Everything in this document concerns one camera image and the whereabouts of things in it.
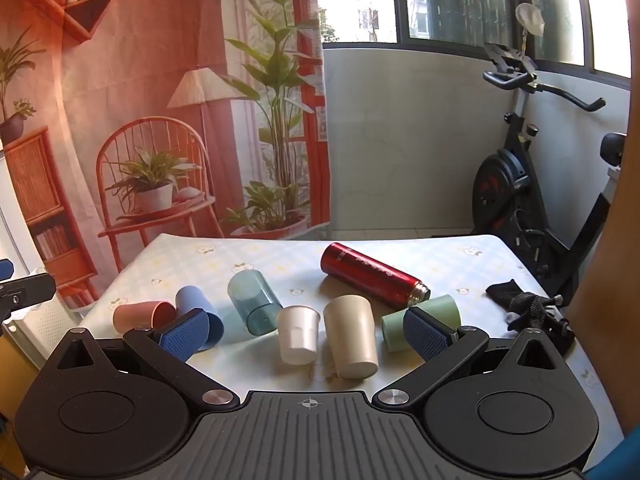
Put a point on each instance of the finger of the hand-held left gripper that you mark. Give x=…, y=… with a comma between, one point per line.
x=27, y=287

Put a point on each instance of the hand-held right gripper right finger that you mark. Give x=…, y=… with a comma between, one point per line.
x=426, y=334

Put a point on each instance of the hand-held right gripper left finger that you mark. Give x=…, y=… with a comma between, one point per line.
x=181, y=336

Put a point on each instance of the green cup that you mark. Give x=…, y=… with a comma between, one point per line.
x=394, y=331

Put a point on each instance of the blue cup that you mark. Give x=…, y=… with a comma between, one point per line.
x=192, y=300

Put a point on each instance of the pink cup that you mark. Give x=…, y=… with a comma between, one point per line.
x=135, y=316

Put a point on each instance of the beige cup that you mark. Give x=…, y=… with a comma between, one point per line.
x=350, y=335

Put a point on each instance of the teal transparent cup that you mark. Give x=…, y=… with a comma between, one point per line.
x=252, y=305

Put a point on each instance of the white cup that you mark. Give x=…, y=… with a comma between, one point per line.
x=297, y=335

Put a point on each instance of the white perforated box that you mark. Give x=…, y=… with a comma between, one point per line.
x=42, y=321

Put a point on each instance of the red thermos bottle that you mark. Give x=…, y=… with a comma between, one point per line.
x=370, y=270

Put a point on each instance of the black cloth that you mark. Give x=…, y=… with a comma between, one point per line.
x=502, y=292

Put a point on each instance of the yellow box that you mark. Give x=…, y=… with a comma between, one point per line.
x=11, y=375

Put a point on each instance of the floral checked tablecloth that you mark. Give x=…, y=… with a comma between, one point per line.
x=300, y=260

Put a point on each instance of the black exercise bike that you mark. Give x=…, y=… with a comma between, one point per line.
x=505, y=185

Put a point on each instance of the brown wooden board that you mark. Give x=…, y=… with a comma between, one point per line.
x=615, y=260

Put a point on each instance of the printed backdrop cloth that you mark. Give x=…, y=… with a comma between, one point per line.
x=150, y=110

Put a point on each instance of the blue cloth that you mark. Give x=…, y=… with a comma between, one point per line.
x=617, y=457

